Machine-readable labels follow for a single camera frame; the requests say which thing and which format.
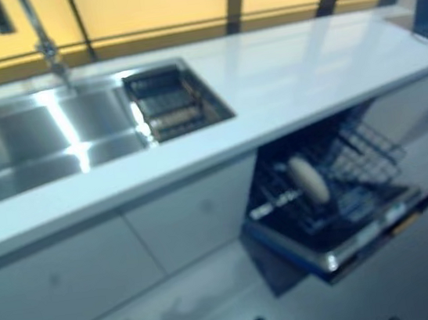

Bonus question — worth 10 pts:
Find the open dishwasher door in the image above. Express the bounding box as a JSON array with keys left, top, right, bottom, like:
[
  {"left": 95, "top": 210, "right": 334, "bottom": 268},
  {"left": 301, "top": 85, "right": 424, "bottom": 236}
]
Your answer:
[{"left": 236, "top": 178, "right": 428, "bottom": 297}]

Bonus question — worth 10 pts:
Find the white cabinet door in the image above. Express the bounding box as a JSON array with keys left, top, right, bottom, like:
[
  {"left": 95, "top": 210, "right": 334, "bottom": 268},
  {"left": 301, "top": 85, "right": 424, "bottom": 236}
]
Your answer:
[
  {"left": 358, "top": 67, "right": 428, "bottom": 142},
  {"left": 0, "top": 209, "right": 170, "bottom": 320},
  {"left": 118, "top": 153, "right": 271, "bottom": 281}
]

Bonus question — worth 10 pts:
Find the stainless steel sink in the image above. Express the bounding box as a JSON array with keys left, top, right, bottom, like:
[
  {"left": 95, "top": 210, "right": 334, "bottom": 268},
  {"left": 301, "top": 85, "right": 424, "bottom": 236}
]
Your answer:
[{"left": 0, "top": 50, "right": 246, "bottom": 211}]

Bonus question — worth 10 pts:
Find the black dish drying rack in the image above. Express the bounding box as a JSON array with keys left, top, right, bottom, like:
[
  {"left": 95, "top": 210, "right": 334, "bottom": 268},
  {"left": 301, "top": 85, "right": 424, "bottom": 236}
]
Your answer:
[{"left": 120, "top": 60, "right": 214, "bottom": 146}]

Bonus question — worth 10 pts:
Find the chrome gooseneck kitchen faucet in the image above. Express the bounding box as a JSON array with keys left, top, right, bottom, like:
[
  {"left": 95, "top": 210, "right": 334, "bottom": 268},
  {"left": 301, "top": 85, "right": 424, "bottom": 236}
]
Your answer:
[{"left": 0, "top": 0, "right": 74, "bottom": 100}]

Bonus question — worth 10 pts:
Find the dishwasher wire rack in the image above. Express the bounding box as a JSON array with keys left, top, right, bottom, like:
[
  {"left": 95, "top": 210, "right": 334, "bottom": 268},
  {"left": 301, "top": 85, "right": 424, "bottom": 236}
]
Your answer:
[{"left": 239, "top": 102, "right": 417, "bottom": 245}]

